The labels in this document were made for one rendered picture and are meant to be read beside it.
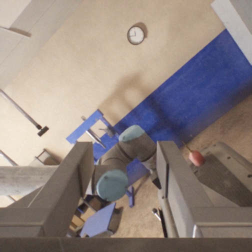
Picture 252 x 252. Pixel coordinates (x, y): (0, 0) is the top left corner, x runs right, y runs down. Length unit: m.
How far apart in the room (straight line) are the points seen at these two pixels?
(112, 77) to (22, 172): 3.29
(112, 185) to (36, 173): 0.22
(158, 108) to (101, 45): 1.65
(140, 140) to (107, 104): 3.21
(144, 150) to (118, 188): 0.18
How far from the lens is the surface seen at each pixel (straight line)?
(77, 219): 4.80
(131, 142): 0.65
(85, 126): 3.47
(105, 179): 0.53
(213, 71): 4.09
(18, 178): 0.62
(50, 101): 4.13
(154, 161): 0.68
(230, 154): 1.04
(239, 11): 3.74
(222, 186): 0.92
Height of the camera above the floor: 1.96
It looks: 12 degrees down
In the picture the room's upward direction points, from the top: 43 degrees counter-clockwise
